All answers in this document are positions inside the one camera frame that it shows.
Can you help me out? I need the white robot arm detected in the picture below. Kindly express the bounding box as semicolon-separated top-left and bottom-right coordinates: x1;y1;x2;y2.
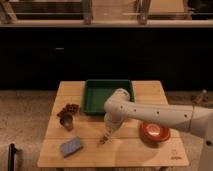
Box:
104;88;213;171

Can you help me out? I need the red grapes bunch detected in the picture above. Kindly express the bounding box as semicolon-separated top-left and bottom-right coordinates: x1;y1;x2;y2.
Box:
57;104;79;117

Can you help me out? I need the green plastic tray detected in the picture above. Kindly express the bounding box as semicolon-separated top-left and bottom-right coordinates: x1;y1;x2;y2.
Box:
81;79;135;116

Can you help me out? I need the metal cup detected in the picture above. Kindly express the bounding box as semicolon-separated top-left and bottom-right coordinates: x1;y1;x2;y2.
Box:
60;115;73;131

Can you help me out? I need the blue sponge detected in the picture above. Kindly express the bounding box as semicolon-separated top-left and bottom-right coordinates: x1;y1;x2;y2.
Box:
60;137;83;157

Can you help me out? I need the wooden folding table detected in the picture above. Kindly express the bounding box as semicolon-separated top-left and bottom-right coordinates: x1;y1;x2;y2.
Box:
37;81;189;168

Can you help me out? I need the red bowl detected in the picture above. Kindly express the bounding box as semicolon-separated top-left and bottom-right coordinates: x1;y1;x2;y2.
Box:
140;122;170;142

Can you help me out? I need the silver fork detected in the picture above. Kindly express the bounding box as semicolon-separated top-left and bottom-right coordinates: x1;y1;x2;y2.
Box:
98;133;110;146

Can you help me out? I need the black post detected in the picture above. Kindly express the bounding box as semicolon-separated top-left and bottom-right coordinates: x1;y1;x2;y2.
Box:
8;144;17;171

